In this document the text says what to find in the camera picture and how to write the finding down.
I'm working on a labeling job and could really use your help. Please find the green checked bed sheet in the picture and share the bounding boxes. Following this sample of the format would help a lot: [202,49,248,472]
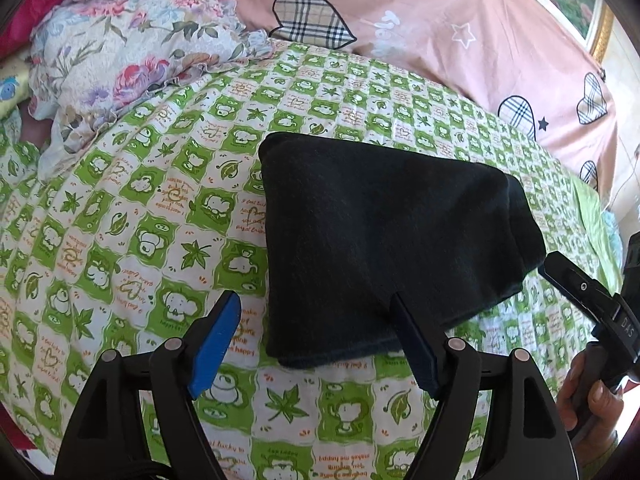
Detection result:
[0,40,623,480]

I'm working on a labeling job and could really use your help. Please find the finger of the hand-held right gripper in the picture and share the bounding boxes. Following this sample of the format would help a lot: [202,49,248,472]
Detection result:
[538,252,623,328]

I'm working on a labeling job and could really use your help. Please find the floral ruffled pillow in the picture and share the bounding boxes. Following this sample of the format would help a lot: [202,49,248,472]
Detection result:
[27,0,276,181]

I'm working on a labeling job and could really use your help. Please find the person's right hand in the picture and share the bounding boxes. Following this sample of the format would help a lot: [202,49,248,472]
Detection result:
[554,355,626,461]

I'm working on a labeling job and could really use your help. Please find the lime green cloth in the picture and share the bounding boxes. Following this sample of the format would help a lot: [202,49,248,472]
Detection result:
[570,177,623,291]

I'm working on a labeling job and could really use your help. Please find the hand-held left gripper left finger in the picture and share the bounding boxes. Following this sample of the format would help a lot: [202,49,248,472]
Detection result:
[56,290,243,480]

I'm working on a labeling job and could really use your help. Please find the pink quilt with plaid hearts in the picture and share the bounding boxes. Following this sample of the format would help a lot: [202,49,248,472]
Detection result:
[200,0,621,191]

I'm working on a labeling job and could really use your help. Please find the yellow printed cloth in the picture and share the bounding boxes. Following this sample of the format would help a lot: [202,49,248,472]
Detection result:
[0,57,36,121]

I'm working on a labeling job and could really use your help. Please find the light blue cloth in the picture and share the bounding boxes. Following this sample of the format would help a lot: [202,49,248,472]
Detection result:
[602,210,622,242]

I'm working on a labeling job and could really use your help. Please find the black pants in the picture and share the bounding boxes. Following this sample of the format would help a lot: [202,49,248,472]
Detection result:
[261,131,547,368]

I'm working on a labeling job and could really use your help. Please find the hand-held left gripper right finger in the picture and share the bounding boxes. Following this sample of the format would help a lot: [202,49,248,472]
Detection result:
[391,292,577,480]

